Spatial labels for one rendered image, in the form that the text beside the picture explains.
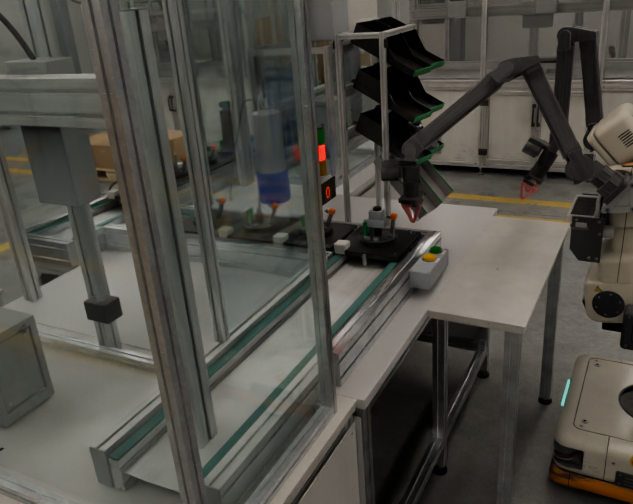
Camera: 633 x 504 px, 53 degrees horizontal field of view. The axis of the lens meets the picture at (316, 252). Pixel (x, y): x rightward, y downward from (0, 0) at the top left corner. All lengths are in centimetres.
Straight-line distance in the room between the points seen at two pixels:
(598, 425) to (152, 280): 198
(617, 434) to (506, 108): 416
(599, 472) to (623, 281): 69
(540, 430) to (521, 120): 380
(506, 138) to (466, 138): 38
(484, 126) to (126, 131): 559
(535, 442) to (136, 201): 231
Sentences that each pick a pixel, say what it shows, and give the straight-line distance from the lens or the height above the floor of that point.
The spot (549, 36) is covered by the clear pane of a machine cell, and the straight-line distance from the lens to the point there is 611.
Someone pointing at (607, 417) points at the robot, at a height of 28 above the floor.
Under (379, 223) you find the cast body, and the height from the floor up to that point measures 104.
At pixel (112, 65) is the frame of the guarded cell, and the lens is 86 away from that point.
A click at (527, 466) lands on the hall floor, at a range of 280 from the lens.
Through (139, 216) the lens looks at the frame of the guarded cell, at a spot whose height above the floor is 156.
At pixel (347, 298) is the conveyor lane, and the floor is 92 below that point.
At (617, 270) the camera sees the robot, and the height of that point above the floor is 86.
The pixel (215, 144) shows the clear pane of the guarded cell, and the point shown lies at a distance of 104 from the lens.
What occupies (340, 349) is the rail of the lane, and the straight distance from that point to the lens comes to 165.
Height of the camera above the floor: 183
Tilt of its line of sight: 23 degrees down
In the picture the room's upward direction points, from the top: 5 degrees counter-clockwise
